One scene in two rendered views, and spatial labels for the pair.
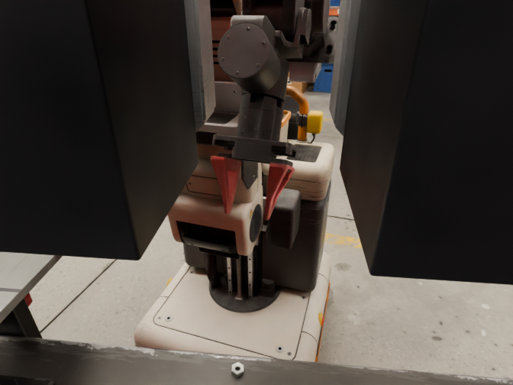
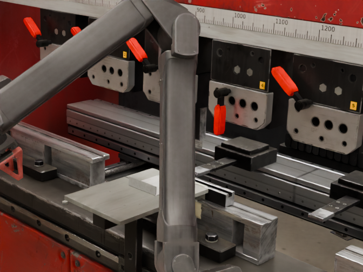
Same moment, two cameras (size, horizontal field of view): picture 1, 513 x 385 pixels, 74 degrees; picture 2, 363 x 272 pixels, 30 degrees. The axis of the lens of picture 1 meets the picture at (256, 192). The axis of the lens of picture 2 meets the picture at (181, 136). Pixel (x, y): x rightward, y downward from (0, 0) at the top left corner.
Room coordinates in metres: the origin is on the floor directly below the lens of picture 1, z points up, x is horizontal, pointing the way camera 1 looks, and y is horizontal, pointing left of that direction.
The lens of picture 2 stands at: (1.32, 1.21, 1.56)
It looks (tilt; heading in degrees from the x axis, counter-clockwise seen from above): 17 degrees down; 217
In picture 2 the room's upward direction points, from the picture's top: 2 degrees clockwise
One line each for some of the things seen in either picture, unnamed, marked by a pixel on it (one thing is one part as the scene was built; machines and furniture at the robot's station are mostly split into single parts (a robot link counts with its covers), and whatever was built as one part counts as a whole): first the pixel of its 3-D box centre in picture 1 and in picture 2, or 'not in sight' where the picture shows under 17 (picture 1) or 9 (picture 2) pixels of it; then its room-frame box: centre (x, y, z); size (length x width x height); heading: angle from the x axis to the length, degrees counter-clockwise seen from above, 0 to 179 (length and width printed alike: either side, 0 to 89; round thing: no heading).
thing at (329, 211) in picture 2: not in sight; (348, 197); (0.02, 0.68, 1.01); 0.26 x 0.12 x 0.05; 175
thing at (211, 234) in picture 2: not in sight; (211, 236); (0.21, 0.45, 0.91); 0.03 x 0.03 x 0.02
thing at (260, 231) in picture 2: not in sight; (200, 213); (0.14, 0.38, 0.92); 0.39 x 0.06 x 0.10; 85
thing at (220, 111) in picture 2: not in sight; (221, 111); (0.22, 0.47, 1.20); 0.04 x 0.02 x 0.10; 175
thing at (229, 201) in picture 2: not in sight; (196, 187); (0.14, 0.36, 0.99); 0.20 x 0.03 x 0.03; 85
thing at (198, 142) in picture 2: not in sight; (186, 123); (0.14, 0.32, 1.13); 0.10 x 0.02 x 0.10; 85
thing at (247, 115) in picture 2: not in sight; (250, 81); (0.16, 0.49, 1.26); 0.15 x 0.09 x 0.17; 85
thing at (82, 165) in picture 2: not in sight; (45, 150); (0.08, -0.23, 0.92); 0.50 x 0.06 x 0.10; 85
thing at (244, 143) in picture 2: not in sight; (227, 158); (-0.02, 0.34, 1.01); 0.26 x 0.12 x 0.05; 175
